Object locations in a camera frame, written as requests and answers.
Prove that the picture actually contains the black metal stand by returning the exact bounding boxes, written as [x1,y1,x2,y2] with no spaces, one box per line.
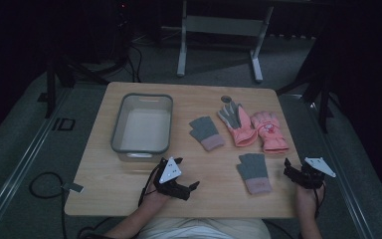
[37,49,131,120]
[276,49,335,134]

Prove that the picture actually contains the black cable on floor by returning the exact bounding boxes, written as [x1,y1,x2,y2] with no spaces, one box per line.
[29,171,69,239]

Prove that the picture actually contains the person's right hand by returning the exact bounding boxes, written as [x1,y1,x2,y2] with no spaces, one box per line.
[294,183,326,217]

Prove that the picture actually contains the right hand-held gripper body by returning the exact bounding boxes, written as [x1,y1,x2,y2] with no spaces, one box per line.
[290,156,337,190]

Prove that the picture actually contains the grey table edge clip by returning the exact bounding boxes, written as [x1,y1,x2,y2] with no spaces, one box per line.
[61,182,85,194]

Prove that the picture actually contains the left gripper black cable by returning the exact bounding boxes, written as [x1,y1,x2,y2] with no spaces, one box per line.
[137,163,162,207]

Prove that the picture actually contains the pink glove with cartoon print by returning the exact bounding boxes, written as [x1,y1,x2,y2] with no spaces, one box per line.
[251,111,290,154]

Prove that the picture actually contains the person's left hand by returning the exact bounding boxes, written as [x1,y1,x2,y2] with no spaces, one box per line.
[143,184,172,209]

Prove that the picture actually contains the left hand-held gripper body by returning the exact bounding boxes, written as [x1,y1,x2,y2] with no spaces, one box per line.
[153,156,191,201]

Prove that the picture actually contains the white metal desk frame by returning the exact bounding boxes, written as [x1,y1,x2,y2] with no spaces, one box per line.
[176,0,276,84]

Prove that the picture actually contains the grey glove with pink cuff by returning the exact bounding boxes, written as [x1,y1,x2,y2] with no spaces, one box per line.
[236,152,274,196]
[188,116,226,152]

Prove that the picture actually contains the grey plastic bin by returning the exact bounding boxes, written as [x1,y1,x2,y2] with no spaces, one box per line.
[110,93,174,163]

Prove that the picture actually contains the person's light clothing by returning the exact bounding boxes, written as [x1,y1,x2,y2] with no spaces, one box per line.
[135,217,273,239]

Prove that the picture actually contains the black floor bracket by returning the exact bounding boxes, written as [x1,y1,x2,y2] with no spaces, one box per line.
[51,118,77,131]

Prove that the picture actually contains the black background cables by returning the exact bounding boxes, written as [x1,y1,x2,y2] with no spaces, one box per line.
[125,39,144,84]

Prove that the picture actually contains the pink glove with grey palm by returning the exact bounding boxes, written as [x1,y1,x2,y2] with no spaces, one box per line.
[217,101,258,148]

